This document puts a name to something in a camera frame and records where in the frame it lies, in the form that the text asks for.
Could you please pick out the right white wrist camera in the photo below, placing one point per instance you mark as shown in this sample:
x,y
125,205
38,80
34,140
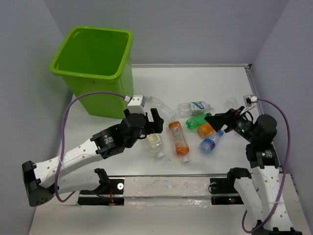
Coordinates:
x,y
250,100

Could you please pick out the blue water bottle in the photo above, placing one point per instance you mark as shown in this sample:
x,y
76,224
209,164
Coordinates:
x,y
210,142

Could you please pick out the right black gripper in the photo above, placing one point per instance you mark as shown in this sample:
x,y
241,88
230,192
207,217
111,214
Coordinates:
x,y
218,120

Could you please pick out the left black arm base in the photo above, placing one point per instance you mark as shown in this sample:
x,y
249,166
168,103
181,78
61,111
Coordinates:
x,y
110,192

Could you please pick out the small orange bottle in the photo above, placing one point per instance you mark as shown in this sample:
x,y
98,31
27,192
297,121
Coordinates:
x,y
205,130

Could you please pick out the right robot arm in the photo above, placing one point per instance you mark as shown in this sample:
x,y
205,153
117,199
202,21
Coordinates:
x,y
260,188

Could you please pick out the tall orange capped bottle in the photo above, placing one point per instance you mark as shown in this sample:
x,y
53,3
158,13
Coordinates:
x,y
181,146

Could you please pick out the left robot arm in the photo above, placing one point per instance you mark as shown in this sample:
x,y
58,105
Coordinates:
x,y
45,180

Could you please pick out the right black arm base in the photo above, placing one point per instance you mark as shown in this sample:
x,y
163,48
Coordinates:
x,y
222,189

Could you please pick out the clear bottle white cap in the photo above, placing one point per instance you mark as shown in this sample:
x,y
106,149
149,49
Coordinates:
x,y
155,146

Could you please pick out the clear crushed bottle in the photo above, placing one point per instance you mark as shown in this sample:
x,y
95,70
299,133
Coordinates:
x,y
164,110

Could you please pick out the green plastic bottle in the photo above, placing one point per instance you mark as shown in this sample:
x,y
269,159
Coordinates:
x,y
196,121

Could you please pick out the clear bottle blue cap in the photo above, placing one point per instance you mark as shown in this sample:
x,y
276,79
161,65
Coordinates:
x,y
231,103

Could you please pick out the clear bottle green blue label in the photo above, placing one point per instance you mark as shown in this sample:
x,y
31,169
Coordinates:
x,y
190,109

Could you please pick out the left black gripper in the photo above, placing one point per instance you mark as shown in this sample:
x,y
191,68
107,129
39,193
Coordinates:
x,y
155,127

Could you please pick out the green plastic bin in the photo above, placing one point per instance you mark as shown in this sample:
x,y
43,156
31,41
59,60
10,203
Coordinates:
x,y
95,63

